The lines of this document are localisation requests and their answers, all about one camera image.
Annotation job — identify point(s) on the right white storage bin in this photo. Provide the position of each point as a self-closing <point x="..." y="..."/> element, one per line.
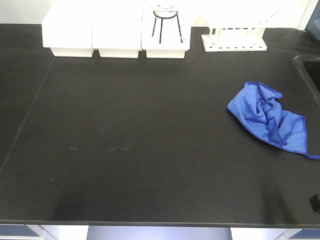
<point x="167" y="38"/>

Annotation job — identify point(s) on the left white storage bin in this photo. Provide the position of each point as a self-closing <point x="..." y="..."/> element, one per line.
<point x="67" y="29"/>

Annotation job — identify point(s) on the blue microfiber cloth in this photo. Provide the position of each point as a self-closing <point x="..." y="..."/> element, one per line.
<point x="257" y="108"/>

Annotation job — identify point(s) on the white test tube rack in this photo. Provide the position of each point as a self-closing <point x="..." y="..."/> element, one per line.
<point x="245" y="36"/>

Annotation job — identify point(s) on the glass dish on tripod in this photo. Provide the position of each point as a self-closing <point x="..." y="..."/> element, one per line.
<point x="165" y="9"/>

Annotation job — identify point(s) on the black lab sink basin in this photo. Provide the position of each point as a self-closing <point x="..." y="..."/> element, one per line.
<point x="309" y="69"/>

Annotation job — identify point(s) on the white storage bin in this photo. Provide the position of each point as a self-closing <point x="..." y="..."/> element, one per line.
<point x="117" y="28"/>
<point x="67" y="29"/>
<point x="167" y="38"/>

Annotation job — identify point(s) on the blue lab base cabinets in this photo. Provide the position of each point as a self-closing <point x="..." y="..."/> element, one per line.
<point x="87" y="232"/>

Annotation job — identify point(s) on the middle white storage bin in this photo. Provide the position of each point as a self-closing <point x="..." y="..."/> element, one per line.
<point x="117" y="28"/>

